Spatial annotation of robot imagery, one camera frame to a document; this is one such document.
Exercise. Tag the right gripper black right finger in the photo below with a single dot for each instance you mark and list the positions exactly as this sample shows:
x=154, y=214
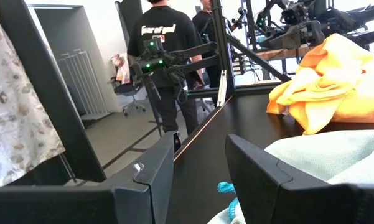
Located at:
x=261, y=193

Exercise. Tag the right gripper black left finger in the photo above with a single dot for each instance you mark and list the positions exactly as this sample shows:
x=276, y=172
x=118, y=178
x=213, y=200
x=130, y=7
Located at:
x=137, y=202

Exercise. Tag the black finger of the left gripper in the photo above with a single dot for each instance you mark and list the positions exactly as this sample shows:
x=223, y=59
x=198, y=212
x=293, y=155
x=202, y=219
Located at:
x=284, y=40

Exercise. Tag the orange microfiber towel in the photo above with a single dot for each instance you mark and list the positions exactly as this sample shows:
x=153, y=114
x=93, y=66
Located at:
x=336, y=59
x=323, y=109

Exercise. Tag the blue microfiber towel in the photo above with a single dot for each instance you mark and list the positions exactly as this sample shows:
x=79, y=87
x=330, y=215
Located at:
x=330, y=155

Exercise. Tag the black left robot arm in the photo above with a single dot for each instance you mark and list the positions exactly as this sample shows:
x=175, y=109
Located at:
x=345, y=18

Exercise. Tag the white plastic strip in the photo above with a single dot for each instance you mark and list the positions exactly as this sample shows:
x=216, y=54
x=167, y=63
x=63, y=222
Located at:
x=222, y=88

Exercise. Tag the person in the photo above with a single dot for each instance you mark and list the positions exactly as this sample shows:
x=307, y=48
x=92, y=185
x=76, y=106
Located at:
x=205, y=21
x=165, y=31

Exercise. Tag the black office chair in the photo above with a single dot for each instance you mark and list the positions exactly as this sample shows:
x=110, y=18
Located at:
x=127, y=90

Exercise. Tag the white metal rack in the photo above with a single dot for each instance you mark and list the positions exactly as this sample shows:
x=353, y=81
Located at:
x=81, y=81

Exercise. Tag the pale bundled cloth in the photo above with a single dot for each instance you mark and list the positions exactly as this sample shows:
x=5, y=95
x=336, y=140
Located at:
x=121, y=67

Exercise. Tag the floral patterned cloth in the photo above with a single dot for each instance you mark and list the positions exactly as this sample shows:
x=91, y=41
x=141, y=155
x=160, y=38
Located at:
x=12, y=109

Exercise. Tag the grey partition panel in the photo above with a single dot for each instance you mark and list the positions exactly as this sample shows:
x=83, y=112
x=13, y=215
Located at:
x=68, y=31

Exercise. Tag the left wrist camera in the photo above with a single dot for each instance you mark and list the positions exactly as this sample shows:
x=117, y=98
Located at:
x=294, y=14

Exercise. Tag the black aluminium table frame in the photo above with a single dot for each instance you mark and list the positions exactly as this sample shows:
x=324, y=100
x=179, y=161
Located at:
x=49, y=93

